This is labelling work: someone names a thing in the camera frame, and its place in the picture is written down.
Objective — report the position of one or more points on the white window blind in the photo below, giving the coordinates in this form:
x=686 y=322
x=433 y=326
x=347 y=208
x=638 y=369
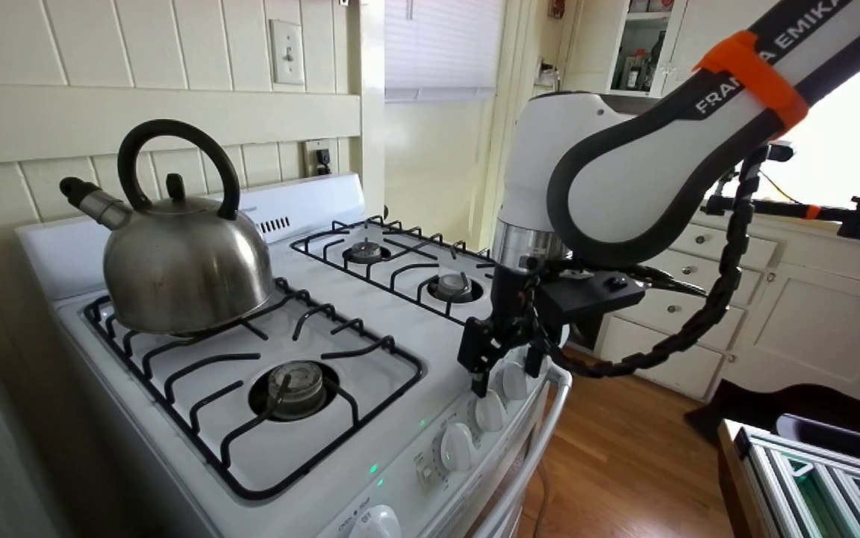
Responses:
x=441 y=47

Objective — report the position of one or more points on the black stove grate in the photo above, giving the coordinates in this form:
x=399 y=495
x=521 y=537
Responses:
x=403 y=268
x=194 y=360

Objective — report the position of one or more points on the wall power outlet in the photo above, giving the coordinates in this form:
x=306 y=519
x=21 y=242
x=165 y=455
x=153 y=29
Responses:
x=318 y=159

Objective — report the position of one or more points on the black box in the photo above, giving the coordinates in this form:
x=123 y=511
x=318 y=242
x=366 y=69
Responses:
x=798 y=408

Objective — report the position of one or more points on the white drawer cabinet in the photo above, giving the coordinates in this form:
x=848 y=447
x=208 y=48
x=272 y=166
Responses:
x=798 y=317

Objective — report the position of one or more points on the white light switch plate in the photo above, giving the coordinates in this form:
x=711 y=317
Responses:
x=289 y=53

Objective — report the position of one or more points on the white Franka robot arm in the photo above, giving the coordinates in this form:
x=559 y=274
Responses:
x=627 y=181

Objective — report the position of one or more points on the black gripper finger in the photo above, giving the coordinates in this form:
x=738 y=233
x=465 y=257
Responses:
x=498 y=369
x=475 y=347

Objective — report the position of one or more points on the round gas burner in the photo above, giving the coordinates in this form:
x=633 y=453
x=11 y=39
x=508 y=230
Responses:
x=451 y=289
x=366 y=251
x=294 y=389

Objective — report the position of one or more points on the white wall cabinet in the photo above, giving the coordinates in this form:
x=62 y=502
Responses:
x=589 y=47

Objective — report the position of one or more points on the white gas stove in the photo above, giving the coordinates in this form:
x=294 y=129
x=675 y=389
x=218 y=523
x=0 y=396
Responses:
x=409 y=330

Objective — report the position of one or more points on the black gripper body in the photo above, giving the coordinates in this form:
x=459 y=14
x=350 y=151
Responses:
x=521 y=310

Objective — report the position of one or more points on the black oblong camera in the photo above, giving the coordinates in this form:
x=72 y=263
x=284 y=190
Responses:
x=777 y=151

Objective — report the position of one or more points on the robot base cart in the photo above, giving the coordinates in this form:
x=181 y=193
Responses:
x=808 y=489

